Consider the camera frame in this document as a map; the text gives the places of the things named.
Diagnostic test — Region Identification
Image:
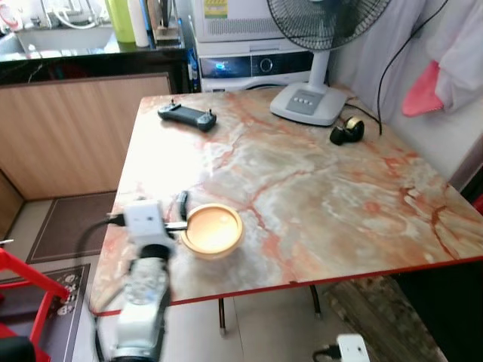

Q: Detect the orange round bowl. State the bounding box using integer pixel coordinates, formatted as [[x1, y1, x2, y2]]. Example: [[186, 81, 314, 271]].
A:
[[181, 202, 245, 260]]

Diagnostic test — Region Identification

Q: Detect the black handheld controller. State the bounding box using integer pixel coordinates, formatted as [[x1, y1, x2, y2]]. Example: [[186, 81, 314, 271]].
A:
[[157, 101, 218, 133]]

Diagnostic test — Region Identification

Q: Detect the dark metal table leg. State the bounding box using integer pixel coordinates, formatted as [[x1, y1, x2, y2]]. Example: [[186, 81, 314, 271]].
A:
[[309, 284, 323, 320], [217, 298, 227, 336]]

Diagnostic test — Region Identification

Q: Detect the brown floor mat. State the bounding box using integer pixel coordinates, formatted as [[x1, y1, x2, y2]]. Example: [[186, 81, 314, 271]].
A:
[[26, 191, 118, 265]]

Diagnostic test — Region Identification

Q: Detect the patterned floor mat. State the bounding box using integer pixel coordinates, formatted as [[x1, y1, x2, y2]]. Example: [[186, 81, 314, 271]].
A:
[[0, 263, 93, 362]]

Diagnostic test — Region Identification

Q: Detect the light wooden cabinet panel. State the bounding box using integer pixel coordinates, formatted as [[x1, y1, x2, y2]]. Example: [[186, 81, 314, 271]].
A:
[[0, 73, 174, 201]]

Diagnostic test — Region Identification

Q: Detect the white table fan black grille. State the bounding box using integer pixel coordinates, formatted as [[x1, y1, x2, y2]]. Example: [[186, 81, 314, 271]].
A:
[[266, 0, 392, 127]]

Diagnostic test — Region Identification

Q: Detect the dark counter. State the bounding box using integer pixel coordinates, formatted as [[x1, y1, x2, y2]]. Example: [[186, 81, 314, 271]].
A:
[[0, 34, 191, 96]]

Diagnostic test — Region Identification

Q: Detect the white washing machine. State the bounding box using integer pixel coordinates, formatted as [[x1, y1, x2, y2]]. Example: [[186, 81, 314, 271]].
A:
[[192, 0, 334, 94]]

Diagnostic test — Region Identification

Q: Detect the brown wooden holder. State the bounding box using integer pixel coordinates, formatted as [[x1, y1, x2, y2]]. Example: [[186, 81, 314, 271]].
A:
[[147, 0, 185, 48]]

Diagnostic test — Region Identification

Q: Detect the black and gold tape dispenser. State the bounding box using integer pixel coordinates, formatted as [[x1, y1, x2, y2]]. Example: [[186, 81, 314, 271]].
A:
[[330, 117, 367, 147]]

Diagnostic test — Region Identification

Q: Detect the white bottle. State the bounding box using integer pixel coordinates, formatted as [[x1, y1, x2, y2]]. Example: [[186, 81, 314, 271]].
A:
[[127, 0, 151, 48]]

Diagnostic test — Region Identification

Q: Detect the green bottle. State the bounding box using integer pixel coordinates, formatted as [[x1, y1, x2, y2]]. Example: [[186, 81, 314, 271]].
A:
[[106, 0, 137, 44]]

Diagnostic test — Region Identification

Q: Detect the yellow energy label sticker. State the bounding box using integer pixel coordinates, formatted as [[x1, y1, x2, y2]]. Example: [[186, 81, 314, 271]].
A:
[[203, 0, 229, 19]]

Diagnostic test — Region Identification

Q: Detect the white plastic basin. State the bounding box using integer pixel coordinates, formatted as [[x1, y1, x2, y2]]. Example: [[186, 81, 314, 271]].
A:
[[15, 23, 115, 54]]

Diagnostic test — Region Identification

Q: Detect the brown woven rug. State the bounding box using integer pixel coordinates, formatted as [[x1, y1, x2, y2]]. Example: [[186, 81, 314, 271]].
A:
[[323, 275, 448, 362]]

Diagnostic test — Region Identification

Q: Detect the pink cloth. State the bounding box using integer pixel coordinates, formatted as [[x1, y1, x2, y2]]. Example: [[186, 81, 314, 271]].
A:
[[401, 61, 445, 118]]

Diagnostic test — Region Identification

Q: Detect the white hanging garment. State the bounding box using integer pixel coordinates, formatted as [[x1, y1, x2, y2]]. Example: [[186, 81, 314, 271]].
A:
[[331, 0, 483, 115]]

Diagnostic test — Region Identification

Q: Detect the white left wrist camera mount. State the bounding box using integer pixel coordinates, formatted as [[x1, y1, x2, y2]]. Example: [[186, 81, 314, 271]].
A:
[[121, 199, 169, 247]]

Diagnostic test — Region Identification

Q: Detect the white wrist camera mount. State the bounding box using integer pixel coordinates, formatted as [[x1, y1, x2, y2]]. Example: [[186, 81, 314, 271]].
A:
[[337, 333, 371, 362], [121, 199, 169, 247]]

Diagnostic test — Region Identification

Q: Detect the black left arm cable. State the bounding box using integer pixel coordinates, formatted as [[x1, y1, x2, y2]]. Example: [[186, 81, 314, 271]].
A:
[[74, 215, 126, 261]]

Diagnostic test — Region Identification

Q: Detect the red metal frame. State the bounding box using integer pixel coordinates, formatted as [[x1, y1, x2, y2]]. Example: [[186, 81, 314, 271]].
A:
[[0, 244, 71, 362]]

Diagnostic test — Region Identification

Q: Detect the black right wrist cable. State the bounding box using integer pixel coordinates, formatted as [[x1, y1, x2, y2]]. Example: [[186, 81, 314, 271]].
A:
[[312, 344, 340, 362]]

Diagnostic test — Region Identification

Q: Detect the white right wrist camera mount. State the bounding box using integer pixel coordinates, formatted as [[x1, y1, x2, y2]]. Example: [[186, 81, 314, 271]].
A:
[[337, 333, 371, 362]]

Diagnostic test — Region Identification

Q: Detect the black fan power cable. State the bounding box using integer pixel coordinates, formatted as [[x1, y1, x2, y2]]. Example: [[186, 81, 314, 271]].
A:
[[349, 0, 451, 137]]

